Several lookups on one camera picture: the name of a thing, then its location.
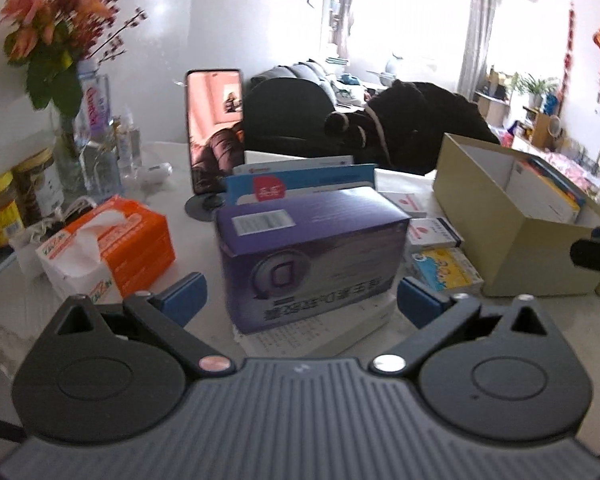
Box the glass vase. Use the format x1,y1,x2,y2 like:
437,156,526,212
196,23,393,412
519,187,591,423
50,105,88,196

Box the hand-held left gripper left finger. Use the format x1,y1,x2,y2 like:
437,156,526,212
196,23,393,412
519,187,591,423
42,272,234,380

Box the wooden computer desk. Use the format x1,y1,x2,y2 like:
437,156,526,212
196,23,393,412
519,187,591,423
475,67,516,121

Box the long blue medicine box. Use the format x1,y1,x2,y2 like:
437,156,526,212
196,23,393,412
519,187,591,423
525,157,588,206

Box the smartphone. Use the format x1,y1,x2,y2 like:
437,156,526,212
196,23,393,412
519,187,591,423
185,68,245,196

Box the orange tissue pack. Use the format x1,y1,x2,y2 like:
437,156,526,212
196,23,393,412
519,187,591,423
35,195,176,306

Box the black dining chair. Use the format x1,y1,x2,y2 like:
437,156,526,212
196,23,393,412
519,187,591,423
242,77,341,153

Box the brown-lid jar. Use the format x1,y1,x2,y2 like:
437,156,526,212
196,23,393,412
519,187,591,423
12,147,66,221

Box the white plant shelf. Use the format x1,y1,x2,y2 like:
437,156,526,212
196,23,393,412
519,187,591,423
325,0,352,61

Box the orange yellow medicine box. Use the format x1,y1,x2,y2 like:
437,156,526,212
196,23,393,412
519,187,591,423
510,160,581,223

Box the clear water bottle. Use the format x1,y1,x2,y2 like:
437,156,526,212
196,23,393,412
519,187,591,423
75,60,123,196

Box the small spray bottle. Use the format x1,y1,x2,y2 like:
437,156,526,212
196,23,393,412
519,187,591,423
115,110,143,181

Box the tan cardboard box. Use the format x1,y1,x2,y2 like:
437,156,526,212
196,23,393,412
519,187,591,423
432,132,600,297

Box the black phone stand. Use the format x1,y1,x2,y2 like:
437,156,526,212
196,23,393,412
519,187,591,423
185,192,228,222

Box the pink blanket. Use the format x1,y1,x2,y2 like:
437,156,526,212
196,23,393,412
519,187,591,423
550,152,600,196

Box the large white medicine box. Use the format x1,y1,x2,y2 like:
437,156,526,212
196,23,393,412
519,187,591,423
232,295,398,358

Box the green potted plant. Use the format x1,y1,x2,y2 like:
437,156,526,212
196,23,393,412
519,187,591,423
510,72,561,108

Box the white blue-striped medicine box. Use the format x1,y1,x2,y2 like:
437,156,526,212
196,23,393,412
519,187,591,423
232,155,354,176

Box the black fleece jacket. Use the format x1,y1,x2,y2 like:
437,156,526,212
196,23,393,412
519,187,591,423
324,80,501,176

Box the grey curtain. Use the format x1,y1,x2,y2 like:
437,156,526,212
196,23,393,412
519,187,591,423
460,0,496,96

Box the yellow cartoon medicine box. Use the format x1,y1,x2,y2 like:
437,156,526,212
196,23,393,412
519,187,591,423
412,247,483,295

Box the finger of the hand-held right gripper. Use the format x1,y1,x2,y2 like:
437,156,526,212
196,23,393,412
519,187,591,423
570,227,600,276

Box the white green-edged medicine box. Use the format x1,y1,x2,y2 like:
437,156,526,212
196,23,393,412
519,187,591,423
374,167,436,196

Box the wooden cabinet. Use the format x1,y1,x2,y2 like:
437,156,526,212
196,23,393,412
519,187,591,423
522,110,563,151

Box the white earbuds case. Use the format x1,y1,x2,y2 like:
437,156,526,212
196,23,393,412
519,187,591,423
130,160,173,186

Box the purple medicine box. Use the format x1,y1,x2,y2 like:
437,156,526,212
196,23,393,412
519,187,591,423
215,186,412,335

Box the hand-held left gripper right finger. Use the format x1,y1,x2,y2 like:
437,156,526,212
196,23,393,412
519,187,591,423
370,276,561,379

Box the pink orange flower bouquet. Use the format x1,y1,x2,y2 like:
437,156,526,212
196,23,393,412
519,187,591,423
0,0,148,111

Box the yellow jar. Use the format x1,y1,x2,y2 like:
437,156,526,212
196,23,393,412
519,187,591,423
0,172,26,248

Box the red hanging string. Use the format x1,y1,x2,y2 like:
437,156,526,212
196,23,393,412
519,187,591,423
562,2,578,106

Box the grey sofa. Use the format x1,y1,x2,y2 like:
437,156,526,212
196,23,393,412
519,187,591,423
252,60,342,106

